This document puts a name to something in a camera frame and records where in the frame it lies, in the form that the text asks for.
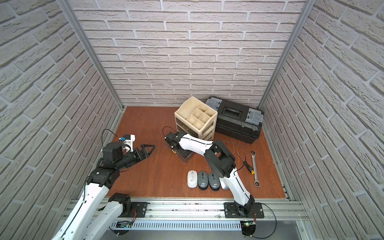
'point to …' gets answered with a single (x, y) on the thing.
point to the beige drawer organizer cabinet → (196, 118)
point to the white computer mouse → (192, 179)
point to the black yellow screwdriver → (247, 166)
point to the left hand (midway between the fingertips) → (152, 147)
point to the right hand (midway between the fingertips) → (195, 145)
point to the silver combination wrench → (257, 183)
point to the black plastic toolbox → (237, 121)
